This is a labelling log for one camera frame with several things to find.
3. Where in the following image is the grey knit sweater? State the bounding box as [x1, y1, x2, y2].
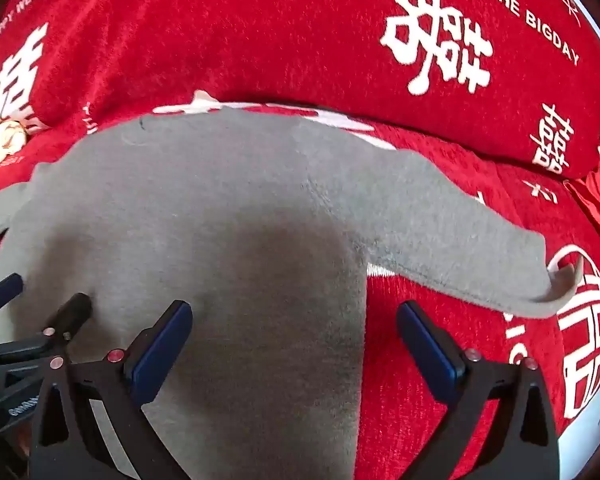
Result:
[0, 110, 582, 479]

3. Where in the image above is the red wedding quilt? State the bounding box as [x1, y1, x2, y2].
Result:
[0, 0, 600, 178]

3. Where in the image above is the yellow orange cloth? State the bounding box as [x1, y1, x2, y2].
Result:
[0, 120, 28, 163]

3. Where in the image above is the red wedding bed blanket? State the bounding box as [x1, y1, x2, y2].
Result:
[0, 98, 600, 480]

